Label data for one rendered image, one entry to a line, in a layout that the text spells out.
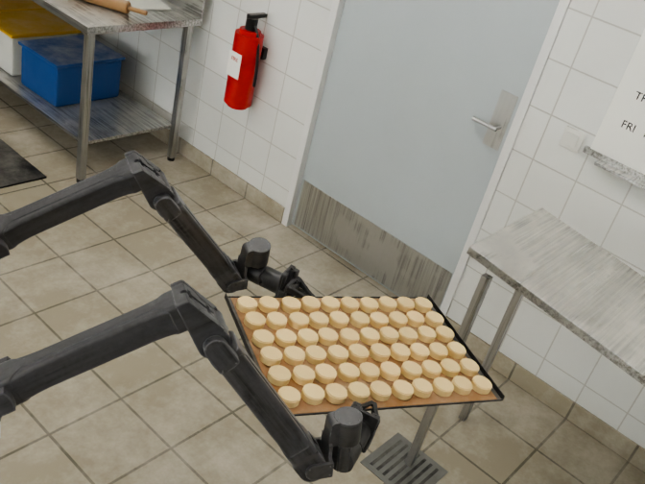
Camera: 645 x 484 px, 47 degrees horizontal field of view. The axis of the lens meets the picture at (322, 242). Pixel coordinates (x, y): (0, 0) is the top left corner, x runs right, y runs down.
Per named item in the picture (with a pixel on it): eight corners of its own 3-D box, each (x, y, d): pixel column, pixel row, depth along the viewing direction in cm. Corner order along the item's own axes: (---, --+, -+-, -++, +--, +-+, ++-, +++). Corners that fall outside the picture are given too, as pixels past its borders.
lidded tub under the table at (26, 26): (-22, 54, 461) (-23, 12, 447) (46, 47, 493) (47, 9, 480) (11, 78, 442) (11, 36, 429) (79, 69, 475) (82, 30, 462)
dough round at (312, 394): (302, 386, 164) (304, 379, 163) (323, 394, 164) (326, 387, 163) (298, 401, 160) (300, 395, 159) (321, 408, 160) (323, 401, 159)
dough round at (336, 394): (325, 385, 167) (327, 379, 166) (346, 393, 166) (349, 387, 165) (322, 399, 162) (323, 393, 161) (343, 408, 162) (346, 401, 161)
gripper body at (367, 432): (381, 414, 156) (370, 436, 150) (368, 448, 161) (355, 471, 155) (353, 400, 158) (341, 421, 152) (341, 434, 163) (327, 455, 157)
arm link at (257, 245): (215, 270, 198) (226, 293, 192) (219, 238, 190) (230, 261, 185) (257, 262, 203) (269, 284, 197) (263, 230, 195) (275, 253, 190)
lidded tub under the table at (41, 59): (16, 83, 438) (17, 40, 425) (84, 74, 472) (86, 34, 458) (55, 109, 421) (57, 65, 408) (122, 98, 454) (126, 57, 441)
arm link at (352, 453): (323, 470, 151) (349, 479, 149) (326, 444, 148) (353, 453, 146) (336, 448, 156) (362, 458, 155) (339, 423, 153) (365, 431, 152)
